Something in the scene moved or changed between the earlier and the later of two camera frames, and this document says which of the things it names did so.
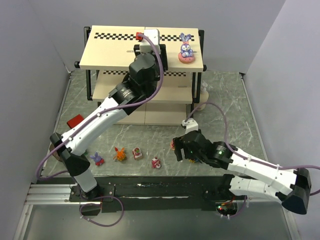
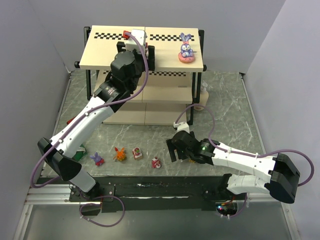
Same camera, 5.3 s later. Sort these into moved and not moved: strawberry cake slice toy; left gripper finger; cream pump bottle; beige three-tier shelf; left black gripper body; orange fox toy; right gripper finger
Moved: left gripper finger; right gripper finger; left black gripper body
Not moved: strawberry cake slice toy; orange fox toy; beige three-tier shelf; cream pump bottle
